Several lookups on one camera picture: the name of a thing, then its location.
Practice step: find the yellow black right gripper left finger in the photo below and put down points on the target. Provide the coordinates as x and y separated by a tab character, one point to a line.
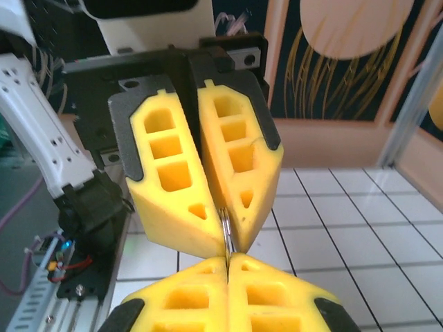
194	283

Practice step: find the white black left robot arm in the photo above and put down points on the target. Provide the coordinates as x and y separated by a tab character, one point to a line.
41	131

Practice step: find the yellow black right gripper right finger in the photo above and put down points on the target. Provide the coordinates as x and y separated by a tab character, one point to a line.
273	276

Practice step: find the aluminium corner post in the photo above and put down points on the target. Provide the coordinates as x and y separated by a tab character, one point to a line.
410	114

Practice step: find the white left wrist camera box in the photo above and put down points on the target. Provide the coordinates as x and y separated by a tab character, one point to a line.
155	31

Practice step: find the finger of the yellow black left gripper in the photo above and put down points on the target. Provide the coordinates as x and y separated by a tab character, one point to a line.
263	180
162	207

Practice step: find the small circuit board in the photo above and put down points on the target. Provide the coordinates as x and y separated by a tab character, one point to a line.
57	252

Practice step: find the aluminium mounting rail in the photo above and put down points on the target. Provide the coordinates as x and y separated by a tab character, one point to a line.
86	311

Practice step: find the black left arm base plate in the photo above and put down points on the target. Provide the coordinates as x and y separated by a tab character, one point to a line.
86	276

